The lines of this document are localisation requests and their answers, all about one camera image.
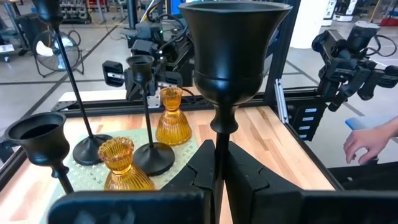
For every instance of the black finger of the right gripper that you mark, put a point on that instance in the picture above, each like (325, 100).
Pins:
(113, 67)
(174, 79)

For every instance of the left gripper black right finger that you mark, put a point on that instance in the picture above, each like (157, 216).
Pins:
(295, 208)

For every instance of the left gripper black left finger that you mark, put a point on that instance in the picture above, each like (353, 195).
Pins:
(155, 205)

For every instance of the amber ribbed glass candle holder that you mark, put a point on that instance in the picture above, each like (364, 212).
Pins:
(173, 127)
(124, 177)

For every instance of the short black candlestick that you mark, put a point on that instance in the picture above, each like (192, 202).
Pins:
(154, 160)

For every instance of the medium black candlestick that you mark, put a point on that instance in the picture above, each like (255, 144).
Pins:
(40, 146)
(233, 46)

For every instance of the tall thin black candlestick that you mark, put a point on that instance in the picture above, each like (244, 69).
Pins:
(91, 151)

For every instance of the black background robot arm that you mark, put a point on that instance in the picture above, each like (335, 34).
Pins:
(345, 68)

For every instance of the person's forearm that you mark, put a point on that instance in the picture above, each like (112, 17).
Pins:
(392, 127)

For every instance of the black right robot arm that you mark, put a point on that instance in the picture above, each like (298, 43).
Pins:
(177, 56)

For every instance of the black floor fan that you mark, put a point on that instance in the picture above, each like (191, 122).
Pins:
(57, 53)

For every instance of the pale green perforated metal shelf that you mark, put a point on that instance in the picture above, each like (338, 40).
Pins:
(90, 177)

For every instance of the black laptop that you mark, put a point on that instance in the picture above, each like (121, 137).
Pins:
(367, 177)

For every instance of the black panel with white labels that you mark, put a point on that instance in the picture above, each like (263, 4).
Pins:
(306, 121)

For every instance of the person's hand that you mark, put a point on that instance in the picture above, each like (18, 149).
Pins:
(365, 144)

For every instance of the white round column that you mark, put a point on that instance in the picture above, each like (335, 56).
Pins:
(309, 25)

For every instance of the black aluminium table frame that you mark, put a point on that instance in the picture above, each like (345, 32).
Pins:
(280, 68)

